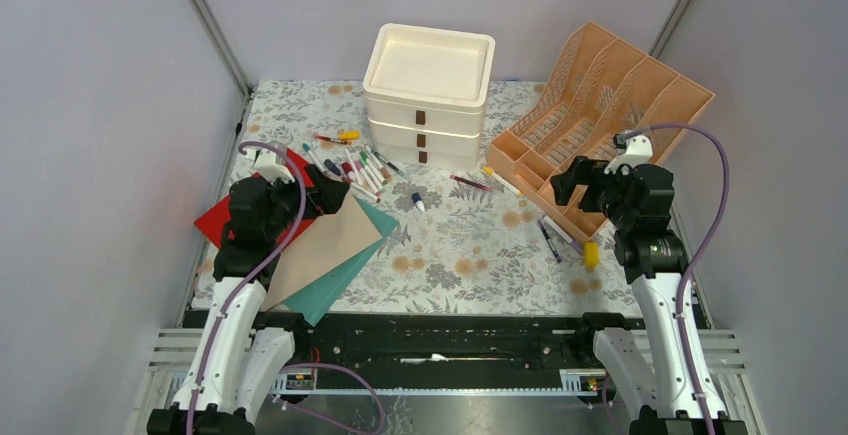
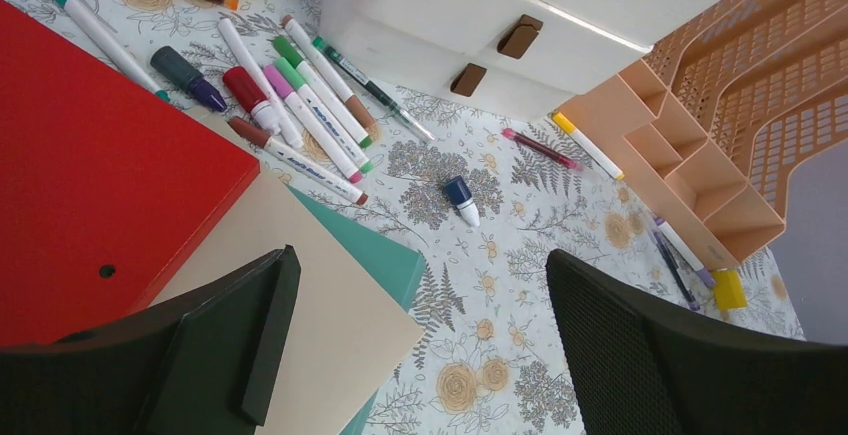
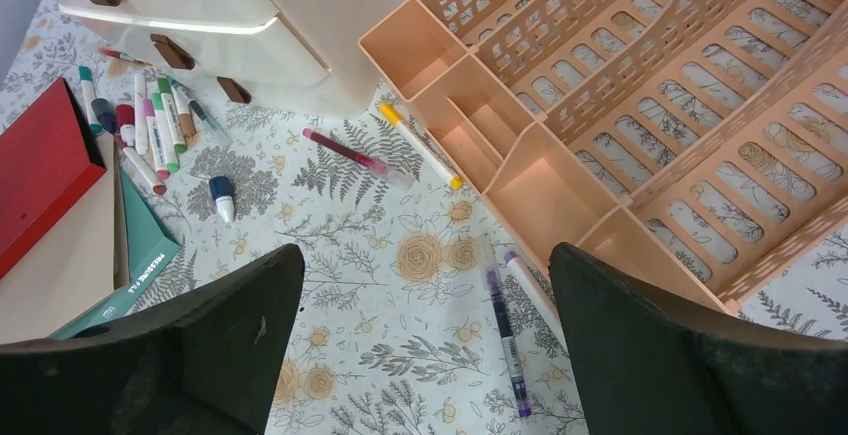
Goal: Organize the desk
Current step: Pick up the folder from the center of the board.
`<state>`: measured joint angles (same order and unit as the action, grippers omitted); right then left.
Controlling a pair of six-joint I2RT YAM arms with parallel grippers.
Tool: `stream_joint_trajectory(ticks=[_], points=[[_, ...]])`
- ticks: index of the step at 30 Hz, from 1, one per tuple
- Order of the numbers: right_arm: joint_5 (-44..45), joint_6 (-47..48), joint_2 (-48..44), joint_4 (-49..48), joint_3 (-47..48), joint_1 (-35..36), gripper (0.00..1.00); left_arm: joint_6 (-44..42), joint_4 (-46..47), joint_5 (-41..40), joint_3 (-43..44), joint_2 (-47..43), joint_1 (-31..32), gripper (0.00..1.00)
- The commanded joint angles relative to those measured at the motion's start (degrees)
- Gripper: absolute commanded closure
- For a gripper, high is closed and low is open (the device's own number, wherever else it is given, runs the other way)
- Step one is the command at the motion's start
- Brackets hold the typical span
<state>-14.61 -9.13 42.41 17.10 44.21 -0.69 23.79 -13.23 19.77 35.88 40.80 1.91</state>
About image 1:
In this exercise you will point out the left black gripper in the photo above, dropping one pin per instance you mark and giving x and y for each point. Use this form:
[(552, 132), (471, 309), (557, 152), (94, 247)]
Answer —
[(327, 194)]

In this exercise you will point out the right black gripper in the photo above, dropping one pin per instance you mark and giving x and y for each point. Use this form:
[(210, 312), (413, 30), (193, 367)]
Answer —
[(584, 171)]

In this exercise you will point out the beige folder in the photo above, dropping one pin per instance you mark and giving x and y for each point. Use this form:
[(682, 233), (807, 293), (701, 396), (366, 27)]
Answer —
[(328, 242)]

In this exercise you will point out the teal folder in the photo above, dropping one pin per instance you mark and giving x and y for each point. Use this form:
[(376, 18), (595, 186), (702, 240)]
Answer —
[(315, 300)]

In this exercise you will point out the red folder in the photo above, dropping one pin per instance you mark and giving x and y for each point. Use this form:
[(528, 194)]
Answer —
[(211, 223)]

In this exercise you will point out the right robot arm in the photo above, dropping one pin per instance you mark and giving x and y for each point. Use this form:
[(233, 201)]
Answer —
[(672, 392)]

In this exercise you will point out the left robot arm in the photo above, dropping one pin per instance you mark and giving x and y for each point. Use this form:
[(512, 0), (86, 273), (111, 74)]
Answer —
[(235, 366)]

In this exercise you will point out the dark blue marker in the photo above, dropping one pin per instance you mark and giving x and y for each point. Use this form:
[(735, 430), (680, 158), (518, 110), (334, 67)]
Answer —
[(332, 167)]

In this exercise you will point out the red capped marker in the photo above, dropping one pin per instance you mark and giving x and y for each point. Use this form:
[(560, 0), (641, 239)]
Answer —
[(356, 174)]

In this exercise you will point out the teal capped white marker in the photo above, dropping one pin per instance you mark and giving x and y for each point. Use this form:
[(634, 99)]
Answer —
[(317, 162)]

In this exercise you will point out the green capped marker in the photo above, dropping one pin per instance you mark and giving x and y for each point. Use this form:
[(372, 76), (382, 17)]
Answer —
[(371, 166)]

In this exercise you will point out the yellow eraser block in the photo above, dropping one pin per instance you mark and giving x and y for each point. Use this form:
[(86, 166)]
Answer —
[(591, 255)]

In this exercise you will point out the purple capped white marker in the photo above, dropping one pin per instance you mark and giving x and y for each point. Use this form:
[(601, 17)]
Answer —
[(563, 234)]

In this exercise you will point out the dark blue pen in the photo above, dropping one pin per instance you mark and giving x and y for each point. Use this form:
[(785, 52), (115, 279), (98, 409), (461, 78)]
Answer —
[(549, 241)]

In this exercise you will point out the orange plastic file rack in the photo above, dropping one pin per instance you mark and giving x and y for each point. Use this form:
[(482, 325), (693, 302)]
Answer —
[(601, 85)]

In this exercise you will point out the yellow capped white marker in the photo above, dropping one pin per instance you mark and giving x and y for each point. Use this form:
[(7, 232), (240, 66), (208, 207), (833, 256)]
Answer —
[(490, 172)]

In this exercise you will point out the dark red pen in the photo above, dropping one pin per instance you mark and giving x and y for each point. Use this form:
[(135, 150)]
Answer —
[(471, 183)]

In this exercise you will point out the white three-drawer organizer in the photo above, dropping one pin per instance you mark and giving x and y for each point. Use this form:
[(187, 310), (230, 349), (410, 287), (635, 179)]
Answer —
[(426, 93)]

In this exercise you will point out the floral table mat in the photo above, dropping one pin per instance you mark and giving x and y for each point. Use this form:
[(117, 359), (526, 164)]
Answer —
[(470, 252)]

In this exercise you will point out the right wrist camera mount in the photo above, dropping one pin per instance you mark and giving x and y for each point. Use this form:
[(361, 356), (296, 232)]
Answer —
[(631, 149)]

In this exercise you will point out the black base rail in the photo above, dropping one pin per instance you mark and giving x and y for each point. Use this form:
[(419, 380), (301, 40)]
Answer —
[(429, 352)]

